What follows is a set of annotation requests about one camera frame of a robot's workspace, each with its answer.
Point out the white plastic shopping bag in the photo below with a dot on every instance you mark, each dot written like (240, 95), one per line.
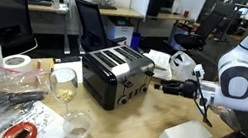
(183, 67)

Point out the white handwritten paper sheet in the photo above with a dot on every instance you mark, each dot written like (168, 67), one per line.
(44, 123)

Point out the clear bag of black items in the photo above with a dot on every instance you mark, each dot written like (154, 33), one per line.
(10, 99)

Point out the white wrist mounting block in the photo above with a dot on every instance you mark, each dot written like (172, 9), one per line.
(209, 91)

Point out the black keyboard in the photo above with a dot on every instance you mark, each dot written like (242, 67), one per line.
(39, 1)

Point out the clear wine glass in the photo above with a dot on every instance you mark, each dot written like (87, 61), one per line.
(62, 84)

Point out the red cup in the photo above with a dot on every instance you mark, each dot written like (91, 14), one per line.
(186, 14)

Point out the black toaster lever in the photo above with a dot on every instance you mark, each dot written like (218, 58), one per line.
(149, 73)
(128, 84)

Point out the blue waste bin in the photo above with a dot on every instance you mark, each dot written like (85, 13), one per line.
(135, 40)

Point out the wooden office desk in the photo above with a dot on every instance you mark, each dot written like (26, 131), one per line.
(170, 17)
(120, 12)

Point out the white tape roll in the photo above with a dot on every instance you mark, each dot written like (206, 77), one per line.
(17, 62)

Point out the white card box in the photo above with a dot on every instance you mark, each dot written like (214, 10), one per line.
(70, 68)

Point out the clear bag with pink zip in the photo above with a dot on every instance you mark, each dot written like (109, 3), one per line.
(11, 77)

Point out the wooden desk with keyboard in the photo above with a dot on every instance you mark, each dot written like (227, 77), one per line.
(49, 9)

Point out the white board panel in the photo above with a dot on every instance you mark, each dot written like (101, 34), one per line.
(192, 4)

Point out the white printer box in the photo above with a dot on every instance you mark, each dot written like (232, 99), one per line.
(120, 31)

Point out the black toaster knob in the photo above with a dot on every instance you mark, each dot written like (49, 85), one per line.
(143, 89)
(122, 100)

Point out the red tape dispenser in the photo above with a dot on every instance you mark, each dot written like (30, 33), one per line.
(10, 132)

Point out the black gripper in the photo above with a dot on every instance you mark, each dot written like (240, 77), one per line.
(191, 89)

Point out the white napkin stack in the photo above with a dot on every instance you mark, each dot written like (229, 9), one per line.
(159, 58)

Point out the clear plastic cup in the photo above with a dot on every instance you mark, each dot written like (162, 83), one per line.
(77, 127)

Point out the black office chair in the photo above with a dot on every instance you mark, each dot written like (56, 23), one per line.
(201, 31)
(92, 26)

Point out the black computer monitor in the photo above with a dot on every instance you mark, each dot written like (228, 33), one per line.
(170, 0)

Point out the silver black four-slot toaster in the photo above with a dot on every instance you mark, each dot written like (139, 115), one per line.
(109, 76)

